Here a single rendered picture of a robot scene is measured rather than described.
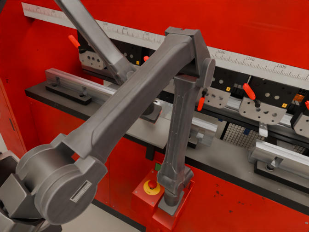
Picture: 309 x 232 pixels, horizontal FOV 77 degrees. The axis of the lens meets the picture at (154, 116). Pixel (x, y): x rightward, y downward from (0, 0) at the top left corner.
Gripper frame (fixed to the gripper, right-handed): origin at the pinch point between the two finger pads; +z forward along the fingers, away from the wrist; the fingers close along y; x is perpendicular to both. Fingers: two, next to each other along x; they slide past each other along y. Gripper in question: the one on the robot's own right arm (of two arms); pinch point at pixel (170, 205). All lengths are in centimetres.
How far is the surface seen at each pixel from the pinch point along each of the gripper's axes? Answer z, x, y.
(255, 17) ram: -61, -2, 46
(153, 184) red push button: -7.7, 9.2, 1.7
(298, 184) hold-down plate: -9, -40, 31
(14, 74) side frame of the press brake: -23, 104, 9
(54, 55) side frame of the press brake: -19, 107, 36
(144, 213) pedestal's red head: 1.8, 8.2, -8.0
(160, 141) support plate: -24.7, 12.1, 11.7
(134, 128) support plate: -24.6, 24.0, 11.5
